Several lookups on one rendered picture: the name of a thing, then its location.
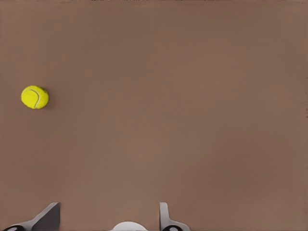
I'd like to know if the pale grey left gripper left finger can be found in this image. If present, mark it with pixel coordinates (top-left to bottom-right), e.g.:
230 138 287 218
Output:
1 202 61 231

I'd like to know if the yellow tennis ball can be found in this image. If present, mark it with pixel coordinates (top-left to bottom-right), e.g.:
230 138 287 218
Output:
21 85 50 110

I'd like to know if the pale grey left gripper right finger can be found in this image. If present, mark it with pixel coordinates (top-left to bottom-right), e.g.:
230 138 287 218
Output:
159 202 190 231

